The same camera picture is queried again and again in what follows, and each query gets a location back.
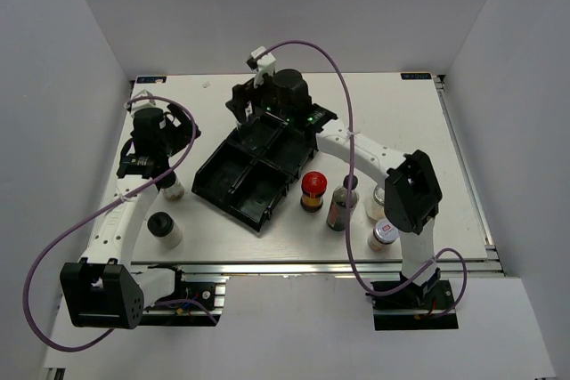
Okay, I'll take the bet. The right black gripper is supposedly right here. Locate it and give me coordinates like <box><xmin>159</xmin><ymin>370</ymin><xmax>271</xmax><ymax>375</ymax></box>
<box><xmin>225</xmin><ymin>69</ymin><xmax>293</xmax><ymax>124</ymax></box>

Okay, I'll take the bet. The black lid pepper shaker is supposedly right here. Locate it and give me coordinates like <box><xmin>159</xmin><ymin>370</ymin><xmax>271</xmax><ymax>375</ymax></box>
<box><xmin>157</xmin><ymin>173</ymin><xmax>185</xmax><ymax>201</ymax></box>

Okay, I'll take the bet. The black lid spice shaker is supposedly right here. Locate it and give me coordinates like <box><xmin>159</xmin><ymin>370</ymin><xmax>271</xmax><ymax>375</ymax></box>
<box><xmin>147</xmin><ymin>212</ymin><xmax>183</xmax><ymax>248</ymax></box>

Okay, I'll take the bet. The red lid sauce jar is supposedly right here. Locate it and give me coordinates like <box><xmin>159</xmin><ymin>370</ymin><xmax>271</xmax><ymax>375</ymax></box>
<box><xmin>300</xmin><ymin>171</ymin><xmax>328</xmax><ymax>213</ymax></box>

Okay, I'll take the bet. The dark soy sauce bottle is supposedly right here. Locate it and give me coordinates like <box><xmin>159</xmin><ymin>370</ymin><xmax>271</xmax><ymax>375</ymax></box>
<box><xmin>327</xmin><ymin>175</ymin><xmax>359</xmax><ymax>231</ymax></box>

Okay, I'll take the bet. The clear glass jar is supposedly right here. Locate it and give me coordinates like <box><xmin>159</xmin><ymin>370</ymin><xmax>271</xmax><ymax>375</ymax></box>
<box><xmin>364</xmin><ymin>184</ymin><xmax>386</xmax><ymax>222</ymax></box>

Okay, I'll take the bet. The silver lid spice jar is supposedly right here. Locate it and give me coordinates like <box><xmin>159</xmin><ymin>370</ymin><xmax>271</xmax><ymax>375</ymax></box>
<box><xmin>367</xmin><ymin>218</ymin><xmax>400</xmax><ymax>252</ymax></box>

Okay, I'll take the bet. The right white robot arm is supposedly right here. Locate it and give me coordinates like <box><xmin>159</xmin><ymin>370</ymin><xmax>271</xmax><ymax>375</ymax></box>
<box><xmin>226</xmin><ymin>69</ymin><xmax>443</xmax><ymax>308</ymax></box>

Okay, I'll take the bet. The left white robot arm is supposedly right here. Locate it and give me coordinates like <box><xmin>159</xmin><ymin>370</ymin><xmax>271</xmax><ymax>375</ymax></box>
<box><xmin>60</xmin><ymin>101</ymin><xmax>200</xmax><ymax>329</ymax></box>

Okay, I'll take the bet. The left blue corner label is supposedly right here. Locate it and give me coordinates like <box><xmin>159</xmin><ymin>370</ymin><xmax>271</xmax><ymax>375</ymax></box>
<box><xmin>135</xmin><ymin>76</ymin><xmax>167</xmax><ymax>85</ymax></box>

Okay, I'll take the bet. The blue corner label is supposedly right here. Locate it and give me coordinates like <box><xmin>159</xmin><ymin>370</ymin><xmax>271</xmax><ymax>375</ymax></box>
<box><xmin>400</xmin><ymin>72</ymin><xmax>432</xmax><ymax>80</ymax></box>
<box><xmin>135</xmin><ymin>76</ymin><xmax>167</xmax><ymax>85</ymax></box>

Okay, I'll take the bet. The black four-compartment tray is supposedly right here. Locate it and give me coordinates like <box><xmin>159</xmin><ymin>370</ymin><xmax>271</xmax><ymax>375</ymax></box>
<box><xmin>191</xmin><ymin>104</ymin><xmax>338</xmax><ymax>232</ymax></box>

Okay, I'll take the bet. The right blue corner label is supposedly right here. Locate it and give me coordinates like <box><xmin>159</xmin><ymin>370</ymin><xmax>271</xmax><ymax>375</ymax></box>
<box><xmin>400</xmin><ymin>72</ymin><xmax>432</xmax><ymax>80</ymax></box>

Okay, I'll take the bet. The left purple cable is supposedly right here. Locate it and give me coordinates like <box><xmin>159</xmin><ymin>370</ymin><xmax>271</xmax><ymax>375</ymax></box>
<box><xmin>21</xmin><ymin>95</ymin><xmax>198</xmax><ymax>352</ymax></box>

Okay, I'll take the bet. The aluminium table rail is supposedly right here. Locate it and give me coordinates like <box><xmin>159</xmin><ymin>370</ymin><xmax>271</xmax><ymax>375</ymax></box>
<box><xmin>126</xmin><ymin>257</ymin><xmax>504</xmax><ymax>279</ymax></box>

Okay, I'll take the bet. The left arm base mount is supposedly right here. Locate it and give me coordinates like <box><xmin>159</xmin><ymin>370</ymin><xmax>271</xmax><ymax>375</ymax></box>
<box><xmin>139</xmin><ymin>266</ymin><xmax>226</xmax><ymax>327</ymax></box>

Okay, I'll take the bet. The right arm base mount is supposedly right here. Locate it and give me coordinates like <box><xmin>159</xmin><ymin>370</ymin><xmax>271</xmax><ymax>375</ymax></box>
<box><xmin>367</xmin><ymin>280</ymin><xmax>459</xmax><ymax>331</ymax></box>

